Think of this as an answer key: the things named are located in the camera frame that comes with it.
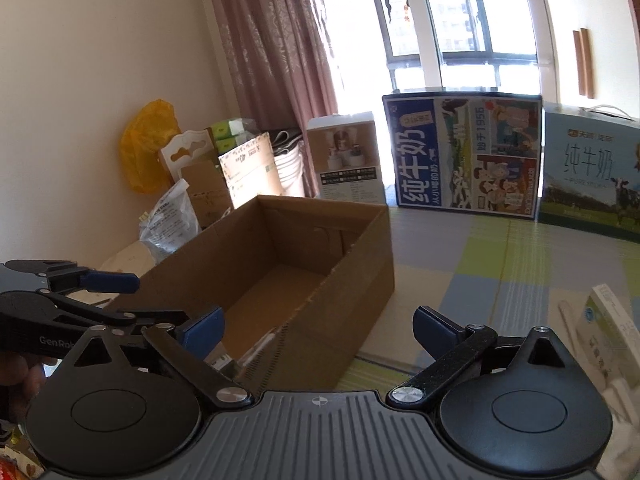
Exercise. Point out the checkered tablecloth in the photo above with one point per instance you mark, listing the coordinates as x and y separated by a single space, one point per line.
506 273

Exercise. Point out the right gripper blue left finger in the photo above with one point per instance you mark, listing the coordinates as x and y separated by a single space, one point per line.
198 335

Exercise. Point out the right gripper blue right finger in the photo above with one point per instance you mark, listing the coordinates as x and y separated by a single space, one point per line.
438 335

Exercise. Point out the white green medicine box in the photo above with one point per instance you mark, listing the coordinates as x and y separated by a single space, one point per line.
609 337

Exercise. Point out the white appliance product box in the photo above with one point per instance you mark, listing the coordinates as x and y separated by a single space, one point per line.
344 154

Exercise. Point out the yellow plastic bag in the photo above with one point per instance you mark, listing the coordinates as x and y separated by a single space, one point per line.
145 135

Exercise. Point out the beige plastic spoon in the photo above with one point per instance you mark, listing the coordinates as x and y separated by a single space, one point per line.
569 319

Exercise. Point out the green mouth spray box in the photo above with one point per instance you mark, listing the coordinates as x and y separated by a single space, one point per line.
242 368

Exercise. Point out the green tissue packs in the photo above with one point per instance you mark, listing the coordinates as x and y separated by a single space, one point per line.
229 134

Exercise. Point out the pink curtain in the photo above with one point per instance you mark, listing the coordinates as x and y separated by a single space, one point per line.
279 58

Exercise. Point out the brown cardboard box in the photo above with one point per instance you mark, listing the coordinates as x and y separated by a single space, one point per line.
319 272

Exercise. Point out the clear printed plastic bag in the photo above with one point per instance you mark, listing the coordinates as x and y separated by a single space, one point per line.
170 224

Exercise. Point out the green cow milk box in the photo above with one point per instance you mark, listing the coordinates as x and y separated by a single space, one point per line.
590 171

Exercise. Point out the white power adapter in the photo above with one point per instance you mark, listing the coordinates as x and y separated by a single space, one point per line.
623 401

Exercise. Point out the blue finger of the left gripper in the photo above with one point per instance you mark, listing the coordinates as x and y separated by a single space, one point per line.
109 282

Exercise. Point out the white paper shopping bag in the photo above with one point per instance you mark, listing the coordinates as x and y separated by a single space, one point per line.
257 168

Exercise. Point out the blue milk carton box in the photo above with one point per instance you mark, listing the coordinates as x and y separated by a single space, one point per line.
474 151

